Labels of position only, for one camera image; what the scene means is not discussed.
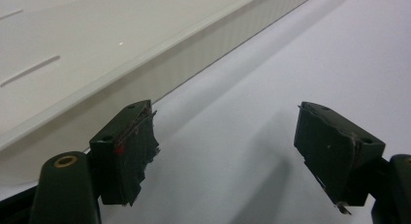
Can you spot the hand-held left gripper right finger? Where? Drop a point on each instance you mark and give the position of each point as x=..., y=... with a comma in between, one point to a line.
x=332, y=153

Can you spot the white plastic tray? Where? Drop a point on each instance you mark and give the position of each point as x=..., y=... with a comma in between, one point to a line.
x=97, y=49

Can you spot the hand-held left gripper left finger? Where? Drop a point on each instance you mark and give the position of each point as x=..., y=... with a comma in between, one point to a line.
x=124, y=159

